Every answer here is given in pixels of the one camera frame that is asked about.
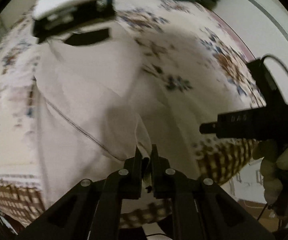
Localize white bed headboard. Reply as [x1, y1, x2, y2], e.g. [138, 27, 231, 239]
[211, 0, 288, 106]

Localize black cable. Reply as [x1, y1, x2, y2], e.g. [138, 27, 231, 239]
[261, 54, 288, 103]

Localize black folded clothes stack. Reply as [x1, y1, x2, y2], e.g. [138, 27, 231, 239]
[32, 0, 115, 43]

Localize right hand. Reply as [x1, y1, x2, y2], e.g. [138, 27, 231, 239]
[253, 140, 288, 217]

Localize beige long sleeve shirt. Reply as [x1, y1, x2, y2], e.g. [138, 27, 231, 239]
[35, 25, 198, 206]

